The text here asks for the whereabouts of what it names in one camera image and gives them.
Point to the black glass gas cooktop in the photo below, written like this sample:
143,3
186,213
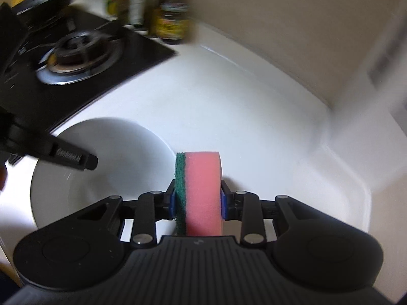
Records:
140,54

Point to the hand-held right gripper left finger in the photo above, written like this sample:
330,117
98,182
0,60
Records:
172,205

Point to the pink and green sponge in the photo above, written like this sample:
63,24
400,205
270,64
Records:
203,190

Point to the white bowl with grey pattern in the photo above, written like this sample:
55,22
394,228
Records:
127,159

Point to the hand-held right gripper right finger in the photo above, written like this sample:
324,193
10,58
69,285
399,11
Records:
223,205

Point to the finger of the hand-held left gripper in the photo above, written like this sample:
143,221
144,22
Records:
57,151

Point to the metal gas burner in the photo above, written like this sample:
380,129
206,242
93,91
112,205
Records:
79,55

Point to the black frying pan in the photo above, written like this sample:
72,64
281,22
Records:
44,1

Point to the green lid jar yellow label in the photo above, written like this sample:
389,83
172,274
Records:
173,25

